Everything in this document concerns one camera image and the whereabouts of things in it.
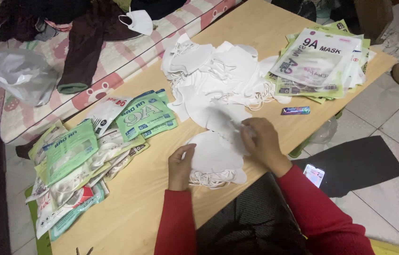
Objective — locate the stack of empty mask bags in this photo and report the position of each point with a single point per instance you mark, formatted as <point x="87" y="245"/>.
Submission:
<point x="318" y="60"/>

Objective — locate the person's left hand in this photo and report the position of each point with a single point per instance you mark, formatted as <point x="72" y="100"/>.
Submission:
<point x="179" y="170"/>

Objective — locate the heap of packed mask packets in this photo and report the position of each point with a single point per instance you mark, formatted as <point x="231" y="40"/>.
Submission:
<point x="79" y="159"/>

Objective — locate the heap of dark clothes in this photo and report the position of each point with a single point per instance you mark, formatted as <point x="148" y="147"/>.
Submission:
<point x="82" y="39"/>

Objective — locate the dark scissors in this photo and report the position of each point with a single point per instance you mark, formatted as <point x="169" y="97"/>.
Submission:
<point x="88" y="251"/>

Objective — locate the black floor mat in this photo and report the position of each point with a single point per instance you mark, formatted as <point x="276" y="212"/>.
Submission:
<point x="359" y="163"/>

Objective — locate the brown cardboard box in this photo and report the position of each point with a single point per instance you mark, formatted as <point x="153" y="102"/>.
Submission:
<point x="373" y="17"/>

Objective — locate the green table frame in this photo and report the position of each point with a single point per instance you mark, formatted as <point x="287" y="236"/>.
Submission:
<point x="40" y="242"/>

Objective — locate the white plastic bag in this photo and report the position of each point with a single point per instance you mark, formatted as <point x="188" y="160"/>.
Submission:
<point x="19" y="74"/>

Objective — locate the person's right hand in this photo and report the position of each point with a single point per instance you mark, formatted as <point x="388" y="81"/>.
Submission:
<point x="265" y="145"/>

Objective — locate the person's black quilted garment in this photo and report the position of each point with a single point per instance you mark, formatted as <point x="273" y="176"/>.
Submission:
<point x="252" y="219"/>

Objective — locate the clear plastic bag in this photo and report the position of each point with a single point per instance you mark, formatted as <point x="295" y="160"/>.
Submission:
<point x="324" y="131"/>

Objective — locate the pink patterned mattress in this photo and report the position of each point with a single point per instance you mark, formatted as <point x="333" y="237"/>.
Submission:
<point x="121" y="60"/>

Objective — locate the small blue candy packet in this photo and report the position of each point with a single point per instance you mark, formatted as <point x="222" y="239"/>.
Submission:
<point x="295" y="111"/>

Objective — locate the small white mask stack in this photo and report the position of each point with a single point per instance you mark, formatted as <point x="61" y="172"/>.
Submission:
<point x="213" y="157"/>

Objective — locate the pile of loose white masks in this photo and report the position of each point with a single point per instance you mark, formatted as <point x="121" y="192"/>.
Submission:
<point x="217" y="74"/>

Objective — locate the smartphone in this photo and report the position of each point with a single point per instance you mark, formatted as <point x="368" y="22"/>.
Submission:
<point x="314" y="175"/>

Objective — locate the white face mask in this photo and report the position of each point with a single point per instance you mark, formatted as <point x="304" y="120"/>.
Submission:
<point x="138" y="22"/>
<point x="227" y="122"/>

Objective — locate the person's right fingers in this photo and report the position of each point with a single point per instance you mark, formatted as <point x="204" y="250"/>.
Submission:
<point x="247" y="133"/>

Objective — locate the yellow stool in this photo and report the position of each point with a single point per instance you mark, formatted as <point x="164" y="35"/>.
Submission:
<point x="392" y="248"/>

